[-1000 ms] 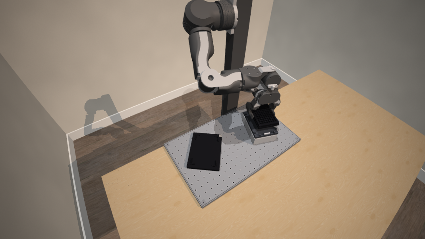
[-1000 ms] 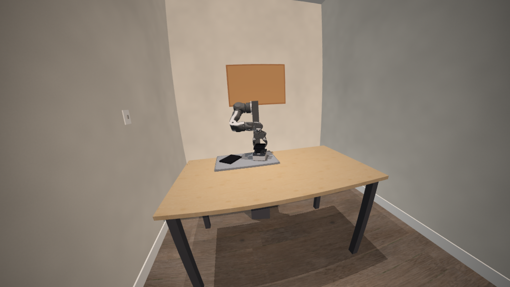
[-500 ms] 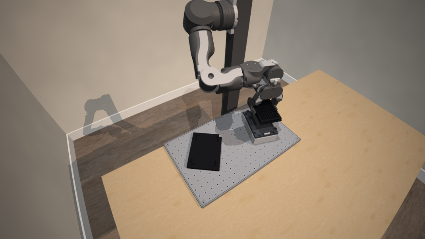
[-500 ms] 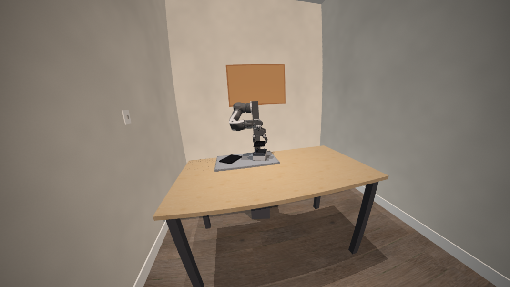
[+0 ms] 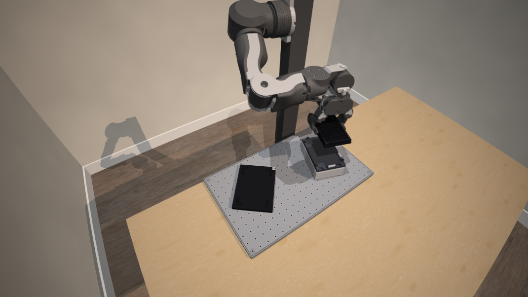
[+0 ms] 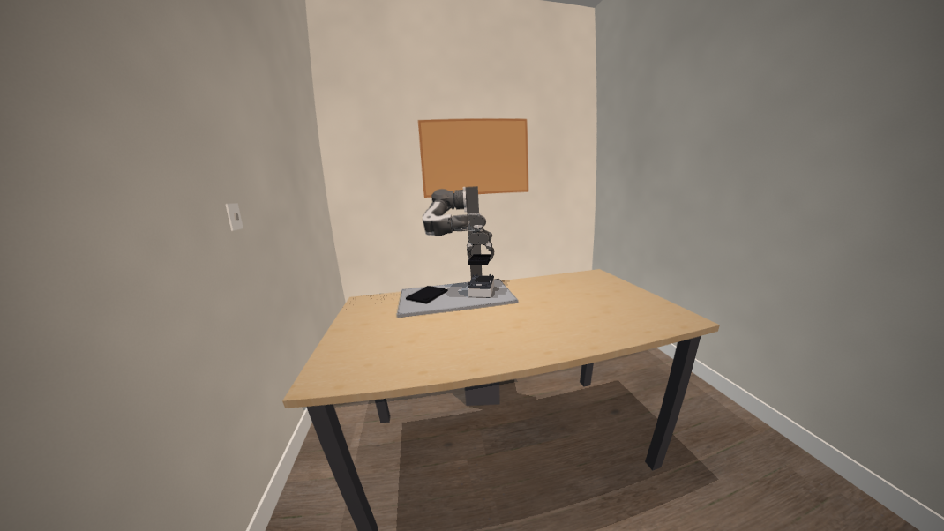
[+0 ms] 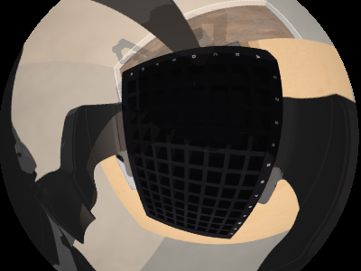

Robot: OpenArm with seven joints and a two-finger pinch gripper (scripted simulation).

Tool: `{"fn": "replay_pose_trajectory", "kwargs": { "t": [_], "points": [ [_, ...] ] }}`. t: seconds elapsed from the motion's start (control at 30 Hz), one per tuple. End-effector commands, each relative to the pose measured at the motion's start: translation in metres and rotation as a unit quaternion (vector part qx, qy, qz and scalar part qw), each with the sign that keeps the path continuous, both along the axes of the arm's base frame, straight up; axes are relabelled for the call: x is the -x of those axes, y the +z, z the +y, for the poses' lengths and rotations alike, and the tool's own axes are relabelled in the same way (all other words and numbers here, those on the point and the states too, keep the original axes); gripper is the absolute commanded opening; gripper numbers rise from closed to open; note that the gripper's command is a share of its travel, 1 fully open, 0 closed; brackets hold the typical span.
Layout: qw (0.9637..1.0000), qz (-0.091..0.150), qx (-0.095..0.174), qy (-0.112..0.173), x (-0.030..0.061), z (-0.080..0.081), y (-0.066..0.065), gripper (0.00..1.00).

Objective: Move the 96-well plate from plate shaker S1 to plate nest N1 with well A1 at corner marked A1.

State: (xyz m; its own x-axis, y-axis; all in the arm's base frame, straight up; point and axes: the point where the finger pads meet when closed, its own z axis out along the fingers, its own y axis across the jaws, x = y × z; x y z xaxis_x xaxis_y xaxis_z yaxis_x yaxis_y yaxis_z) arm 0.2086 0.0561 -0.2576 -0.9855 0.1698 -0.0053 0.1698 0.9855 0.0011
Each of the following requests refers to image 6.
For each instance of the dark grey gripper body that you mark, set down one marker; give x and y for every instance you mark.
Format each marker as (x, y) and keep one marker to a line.
(480, 237)

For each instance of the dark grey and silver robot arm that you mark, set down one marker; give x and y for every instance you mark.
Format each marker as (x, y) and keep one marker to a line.
(439, 207)

